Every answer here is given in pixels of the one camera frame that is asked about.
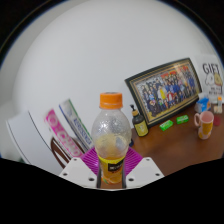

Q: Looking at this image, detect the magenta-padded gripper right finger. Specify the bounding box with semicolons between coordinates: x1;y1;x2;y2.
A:
123;146;165;188

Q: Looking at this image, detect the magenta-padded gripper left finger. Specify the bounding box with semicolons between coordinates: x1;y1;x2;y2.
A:
59;147;101;188

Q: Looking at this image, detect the orange-capped juice bottle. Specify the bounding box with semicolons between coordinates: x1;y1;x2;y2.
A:
90;91;133;185

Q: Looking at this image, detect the pink shuttlecock tube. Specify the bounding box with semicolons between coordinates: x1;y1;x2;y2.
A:
44;108;84;159

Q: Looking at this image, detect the brown yellow-labelled pump bottle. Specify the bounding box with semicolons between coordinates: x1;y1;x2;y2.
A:
129;104;150;138

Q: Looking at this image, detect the white and blue shuttlecock tube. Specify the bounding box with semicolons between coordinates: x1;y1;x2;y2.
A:
58;98;94;152

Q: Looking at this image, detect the green soap pack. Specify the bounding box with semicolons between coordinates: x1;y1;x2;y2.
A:
159;119;174;132
175;114;190;125

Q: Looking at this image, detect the pink mug with yellow print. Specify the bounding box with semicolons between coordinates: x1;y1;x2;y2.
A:
193;110;215;140

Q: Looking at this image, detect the black-framed group photo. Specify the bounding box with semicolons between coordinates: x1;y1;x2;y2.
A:
124;57;203;129

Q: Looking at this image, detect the blue tissue pack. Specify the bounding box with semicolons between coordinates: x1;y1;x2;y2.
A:
195;97;212;114

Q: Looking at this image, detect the flat round red coaster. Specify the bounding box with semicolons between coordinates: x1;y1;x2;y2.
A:
213;114;222;127

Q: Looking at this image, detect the small floral packet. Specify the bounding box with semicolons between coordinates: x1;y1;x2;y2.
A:
213;104;224;115

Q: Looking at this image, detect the white paper gift bag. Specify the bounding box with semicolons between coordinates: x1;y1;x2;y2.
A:
199;61;224;98

